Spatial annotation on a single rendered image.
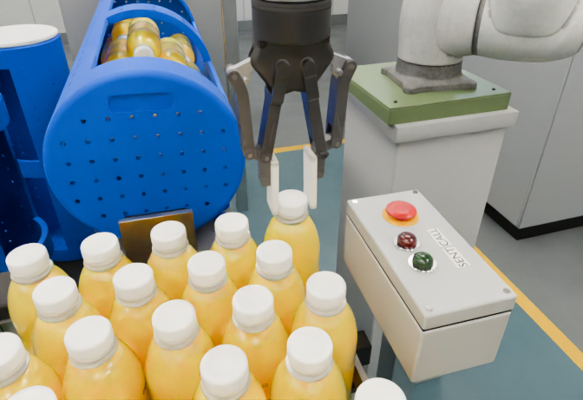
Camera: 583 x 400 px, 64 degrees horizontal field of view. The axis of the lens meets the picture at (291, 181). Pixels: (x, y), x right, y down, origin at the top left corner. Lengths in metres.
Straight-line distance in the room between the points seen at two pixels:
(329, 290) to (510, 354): 1.56
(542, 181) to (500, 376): 0.92
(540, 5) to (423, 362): 0.74
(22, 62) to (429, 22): 1.26
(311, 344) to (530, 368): 1.60
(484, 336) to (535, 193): 1.88
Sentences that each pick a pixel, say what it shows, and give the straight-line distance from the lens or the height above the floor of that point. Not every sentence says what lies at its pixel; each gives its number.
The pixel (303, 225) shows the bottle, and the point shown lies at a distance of 0.55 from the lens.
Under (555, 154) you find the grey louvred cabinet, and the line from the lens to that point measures 2.33.
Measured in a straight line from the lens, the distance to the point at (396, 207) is 0.57.
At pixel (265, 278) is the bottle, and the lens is 0.50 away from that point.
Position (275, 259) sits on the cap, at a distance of 0.49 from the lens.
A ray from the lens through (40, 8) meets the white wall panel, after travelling 5.93.
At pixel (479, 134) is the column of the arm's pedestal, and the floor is 0.95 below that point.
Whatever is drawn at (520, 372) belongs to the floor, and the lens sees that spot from 1.94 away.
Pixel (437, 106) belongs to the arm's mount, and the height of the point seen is 1.03.
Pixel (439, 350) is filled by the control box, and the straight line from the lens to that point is 0.51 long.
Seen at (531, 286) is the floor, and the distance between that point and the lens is 2.29.
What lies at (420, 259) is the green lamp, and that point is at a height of 1.11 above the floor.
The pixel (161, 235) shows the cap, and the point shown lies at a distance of 0.54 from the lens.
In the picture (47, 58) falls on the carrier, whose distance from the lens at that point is 1.78.
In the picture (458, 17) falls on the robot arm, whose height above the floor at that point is 1.21.
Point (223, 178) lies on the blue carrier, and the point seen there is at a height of 1.05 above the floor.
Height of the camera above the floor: 1.43
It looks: 32 degrees down
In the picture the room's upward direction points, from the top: straight up
